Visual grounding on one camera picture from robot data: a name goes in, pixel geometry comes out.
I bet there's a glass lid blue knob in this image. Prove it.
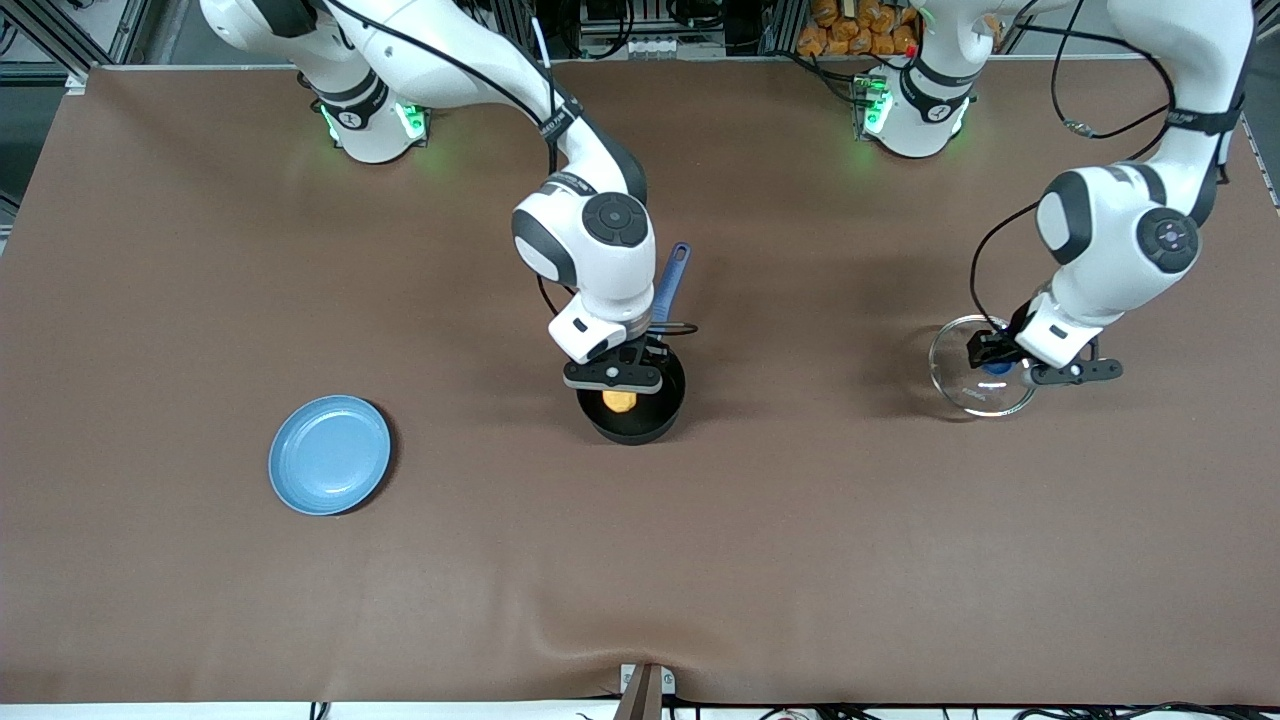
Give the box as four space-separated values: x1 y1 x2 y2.
928 315 1038 418

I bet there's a brown table mat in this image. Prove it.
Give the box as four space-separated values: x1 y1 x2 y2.
0 55 1280 706

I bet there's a blue round plate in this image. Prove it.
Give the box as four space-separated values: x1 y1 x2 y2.
268 395 393 517

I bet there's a grey control box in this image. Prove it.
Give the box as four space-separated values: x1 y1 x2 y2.
578 0 683 57

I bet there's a pile of orange toys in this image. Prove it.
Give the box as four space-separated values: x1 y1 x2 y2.
797 0 921 57

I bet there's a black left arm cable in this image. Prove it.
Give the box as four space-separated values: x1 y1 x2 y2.
968 0 1251 346

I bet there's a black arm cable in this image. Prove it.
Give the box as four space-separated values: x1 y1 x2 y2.
320 0 699 336
968 0 1251 346

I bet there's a black pot blue handle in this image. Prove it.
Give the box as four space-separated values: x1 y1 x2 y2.
577 242 693 446

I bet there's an aluminium frame profile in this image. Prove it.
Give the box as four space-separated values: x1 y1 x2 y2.
1238 110 1280 211
0 0 136 93

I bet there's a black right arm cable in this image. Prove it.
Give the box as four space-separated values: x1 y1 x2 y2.
320 0 699 336

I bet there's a metal table clamp bracket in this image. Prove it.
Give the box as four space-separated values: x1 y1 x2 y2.
612 662 677 720

